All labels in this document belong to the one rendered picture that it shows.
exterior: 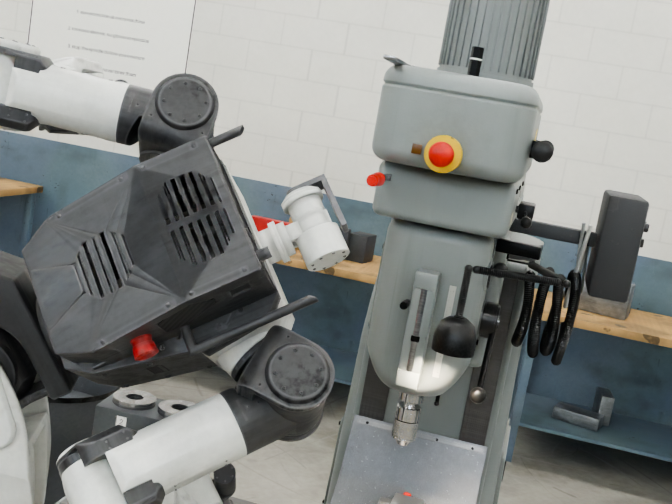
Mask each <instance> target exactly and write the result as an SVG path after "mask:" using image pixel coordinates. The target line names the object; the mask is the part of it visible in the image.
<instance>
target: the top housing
mask: <svg viewBox="0 0 672 504"><path fill-rule="evenodd" d="M383 81H384V82H385V84H383V85H382V90H381V96H380V102H379V107H378V113H377V118H376V124H375V130H374V135H373V141H372V149H373V152H374V154H375V155H376V156H377V157H378V158H380V159H382V160H385V161H389V162H393V163H398V164H403V165H408V166H414V167H419V168H425V169H430V168H429V167H428V165H427V164H426V162H425V159H424V150H425V147H426V145H427V143H428V142H429V141H430V140H431V139H432V138H434V137H436V136H440V135H448V136H451V137H453V138H455V139H456V140H457V141H458V142H459V143H460V145H461V147H462V151H463V157H462V161H461V163H460V164H459V166H458V167H457V168H456V169H455V170H453V171H451V172H448V173H451V174H457V175H462V176H467V177H473V178H478V179H484V180H489V181H495V182H503V183H514V182H517V181H519V180H520V179H521V178H522V177H523V176H524V175H525V174H526V173H527V172H528V170H529V169H530V167H531V165H532V160H533V158H529V156H530V151H531V146H532V141H533V140H534V141H536V140H537V136H538V131H539V126H540V121H541V115H540V113H542V111H543V104H542V101H541V99H540V97H539V94H538V93H537V91H536V90H535V89H534V88H532V87H530V86H527V85H523V84H518V83H513V82H508V81H502V80H496V79H489V78H483V77H477V76H471V75H465V74H459V73H453V72H447V71H441V70H434V69H428V68H422V67H416V66H409V65H394V66H391V67H390V68H389V69H388V70H387V71H386V72H385V75H384V79H383ZM413 143H414V144H420V145H422V150H421V155H419V154H413V153H411V150H412V144H413ZM430 170H432V169H430Z"/></svg>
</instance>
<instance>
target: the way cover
mask: <svg viewBox="0 0 672 504"><path fill-rule="evenodd" d="M372 425H373V426H372ZM392 429H393V424H392V423H388V422H384V421H380V420H376V419H372V418H368V417H364V416H359V415H356V414H354V418H353V422H352V426H351V430H350V434H349V438H348V442H347V446H346V449H345V453H344V457H343V461H342V465H341V469H340V473H339V476H338V480H337V483H336V486H335V489H334V493H333V496H332V499H331V502H330V504H365V503H366V504H377V503H378V501H379V499H380V497H385V498H389V499H393V497H394V495H395V493H399V494H403V493H405V492H407V493H410V494H411V497H414V498H418V499H422V500H425V504H477V499H478V494H479V490H480V485H481V480H482V475H483V471H484V466H485V461H486V456H487V452H488V447H486V446H482V445H478V444H474V443H470V442H465V441H461V440H457V439H453V438H449V437H445V436H441V435H437V434H433V433H429V432H425V431H421V430H417V434H416V439H415V441H414V442H410V443H409V444H408V445H407V446H402V445H399V444H397V442H396V439H394V438H393V437H392V436H391V434H392ZM377 435H378V436H379V437H378V436H377ZM373 436H374V437H373ZM382 442H383V444H382ZM367 443H368V444H367ZM426 443H427V444H426ZM356 446H357V447H356ZM401 447H403V448H401ZM446 447H447V448H448V449H447V448H446ZM452 451H453V452H452ZM412 454H413V455H412ZM468 454H469V455H468ZM472 455H474V456H472ZM366 456H367V457H366ZM367 459H368V460H367ZM372 460H373V461H372ZM362 461H363V462H362ZM390 462H391V463H390ZM477 462H478V463H477ZM477 464H478V465H477ZM365 471H366V472H365ZM475 471H476V472H475ZM450 474H451V475H450ZM360 477H361V478H360ZM397 481H398V482H397ZM455 482H456V483H455ZM366 483H367V484H366ZM387 485H388V486H387ZM348 487H349V488H348ZM375 487H376V489H375ZM344 489H345V490H344ZM355 489H357V490H355ZM417 489H418V490H417ZM341 490H342V491H341ZM360 490H361V491H362V492H361V491H360ZM446 490H447V491H448V492H447V491H446ZM389 495H390V496H389ZM432 495H433V497H432ZM462 497H463V498H462ZM348 498H349V499H348ZM339 501H340V502H339Z"/></svg>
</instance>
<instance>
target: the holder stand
mask: <svg viewBox="0 0 672 504"><path fill-rule="evenodd" d="M192 405H195V403H192V402H189V401H185V400H172V399H171V400H163V399H159V398H156V397H155V396H154V395H152V394H151V393H148V392H145V391H141V390H131V389H126V390H117V391H116V392H114V393H113V394H112V395H110V396H109V397H107V398H106V399H104V400H103V401H102V402H100V403H99V404H97V405H96V408H95V416H94V423H93V430H92V436H94V435H96V434H98V433H101V432H103V431H105V430H107V429H109V428H112V427H114V426H116V425H118V424H119V425H122V426H125V427H127V428H130V429H133V430H136V431H138V430H140V429H143V428H145V427H147V426H149V425H151V424H153V423H156V422H158V421H160V420H162V419H164V418H166V417H169V416H171V415H173V414H175V413H177V412H179V411H182V410H184V409H186V408H188V407H190V406H192Z"/></svg>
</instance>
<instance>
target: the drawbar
mask: <svg viewBox="0 0 672 504"><path fill-rule="evenodd" d="M483 52H484V48H482V47H476V46H473V47H472V51H471V56H470V57H473V58H479V59H482V57H483ZM481 62H482V61H480V60H474V59H470V62H469V67H468V72H467V75H471V76H477V77H479V73H480V67H481Z"/></svg>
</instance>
